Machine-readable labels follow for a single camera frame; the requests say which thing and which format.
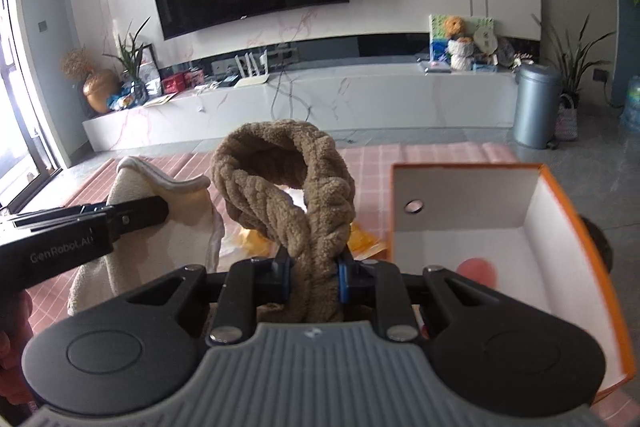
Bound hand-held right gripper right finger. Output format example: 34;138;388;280
336;258;540;343

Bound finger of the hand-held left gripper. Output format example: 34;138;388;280
105;195;170;244
75;202;115;216

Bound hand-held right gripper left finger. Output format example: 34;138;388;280
95;257;294;347

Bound white towel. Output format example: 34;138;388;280
67;156;226;315

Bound brown knitted headband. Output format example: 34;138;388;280
210;119;358;323

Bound pink soft ball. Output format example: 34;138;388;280
457;258;498;290

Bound orange cardboard box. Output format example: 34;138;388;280
389;163;636;408

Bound person's left forearm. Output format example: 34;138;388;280
0;289;36;408

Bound pink checked tablecloth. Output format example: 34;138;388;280
25;143;638;427

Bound snack bags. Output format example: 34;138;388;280
107;92;136;112

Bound gold vase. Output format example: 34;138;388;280
82;69;121;114

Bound sliding glass door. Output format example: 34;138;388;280
0;0;63;212

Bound dried flower bunch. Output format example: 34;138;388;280
61;47;96;82

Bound potted plant in glass vase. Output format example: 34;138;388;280
103;17;151;102

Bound white router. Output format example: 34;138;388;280
234;51;271;88

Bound white marble TV cabinet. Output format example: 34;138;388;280
81;59;521;152

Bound green blue painting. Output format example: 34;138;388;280
429;13;451;62

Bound teddy bear in white pot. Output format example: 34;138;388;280
447;38;474;71

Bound black round bin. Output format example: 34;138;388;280
580;217;615;275

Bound silver pedal trash can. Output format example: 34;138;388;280
513;63;562;150

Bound woven basket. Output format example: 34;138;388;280
555;94;579;142

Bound brown teddy bear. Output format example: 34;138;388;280
442;15;466;40

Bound white round fan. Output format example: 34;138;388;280
472;19;499;58

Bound decorative plate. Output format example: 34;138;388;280
495;36;516;68

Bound green leaf painting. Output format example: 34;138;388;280
462;14;496;32

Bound long-leaf potted plant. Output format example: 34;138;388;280
532;14;618;98

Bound blue water bottle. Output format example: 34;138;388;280
620;76;640;132

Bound black picture frame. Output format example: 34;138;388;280
140;43;162;92

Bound black cable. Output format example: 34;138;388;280
270;67;313;122

